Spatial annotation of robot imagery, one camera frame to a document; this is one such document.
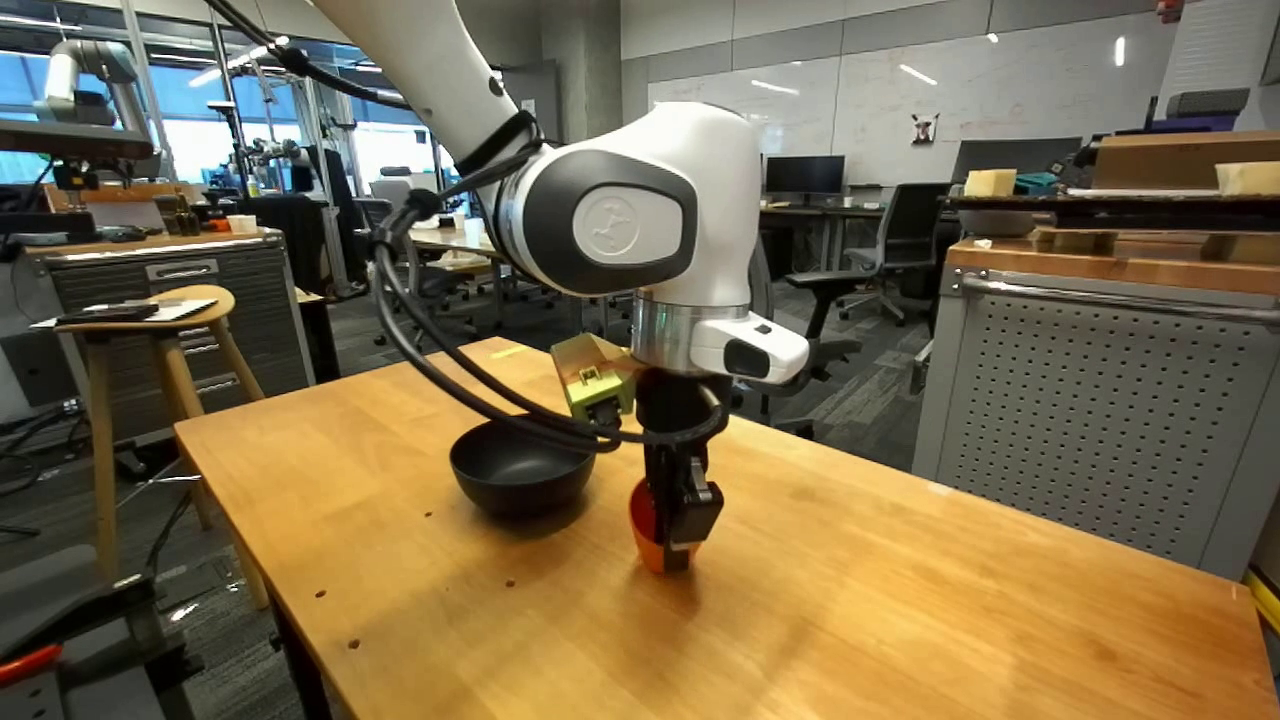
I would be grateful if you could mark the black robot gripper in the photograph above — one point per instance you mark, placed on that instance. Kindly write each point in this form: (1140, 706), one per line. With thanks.
(669, 406)

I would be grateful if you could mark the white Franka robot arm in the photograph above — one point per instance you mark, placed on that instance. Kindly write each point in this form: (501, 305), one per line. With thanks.
(626, 201)

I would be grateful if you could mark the grey mesh office chair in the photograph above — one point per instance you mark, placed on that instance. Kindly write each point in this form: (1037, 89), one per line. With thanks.
(824, 314)

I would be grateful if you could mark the black bowl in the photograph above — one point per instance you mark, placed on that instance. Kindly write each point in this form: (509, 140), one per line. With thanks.
(512, 475)

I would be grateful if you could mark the wrist camera with green mount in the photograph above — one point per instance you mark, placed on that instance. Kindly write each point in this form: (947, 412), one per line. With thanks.
(593, 376)

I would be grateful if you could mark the black office chair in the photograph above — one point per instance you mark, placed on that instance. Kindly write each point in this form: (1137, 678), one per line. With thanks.
(909, 233)

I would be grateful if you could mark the small picture on whiteboard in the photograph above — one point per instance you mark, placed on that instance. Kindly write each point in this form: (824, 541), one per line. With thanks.
(924, 130)

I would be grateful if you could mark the grey perforated metal cart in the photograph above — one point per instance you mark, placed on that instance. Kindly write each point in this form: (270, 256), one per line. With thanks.
(1094, 412)

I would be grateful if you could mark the small tan block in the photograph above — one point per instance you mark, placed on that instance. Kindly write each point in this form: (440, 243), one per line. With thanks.
(991, 180)

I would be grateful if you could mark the orange plastic cup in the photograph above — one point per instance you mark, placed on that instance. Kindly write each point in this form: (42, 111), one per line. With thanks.
(649, 545)

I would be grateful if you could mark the wooden round stool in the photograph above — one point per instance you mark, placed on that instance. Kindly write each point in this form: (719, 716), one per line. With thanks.
(135, 361)

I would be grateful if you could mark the grey door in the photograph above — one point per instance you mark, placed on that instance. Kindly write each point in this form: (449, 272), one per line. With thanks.
(547, 92)

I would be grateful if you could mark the wooden box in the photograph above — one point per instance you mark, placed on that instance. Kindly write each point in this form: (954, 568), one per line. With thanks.
(1180, 159)

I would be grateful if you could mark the black computer monitor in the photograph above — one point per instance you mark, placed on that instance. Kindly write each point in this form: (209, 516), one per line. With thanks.
(806, 172)

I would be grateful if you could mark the wall whiteboard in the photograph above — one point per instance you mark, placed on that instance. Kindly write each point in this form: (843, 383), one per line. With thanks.
(905, 92)

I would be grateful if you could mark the dark tablet on stool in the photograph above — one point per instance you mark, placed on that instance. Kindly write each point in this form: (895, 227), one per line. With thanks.
(120, 309)

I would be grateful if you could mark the grey cabinet with wooden top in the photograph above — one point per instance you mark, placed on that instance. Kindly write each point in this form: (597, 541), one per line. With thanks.
(162, 323)

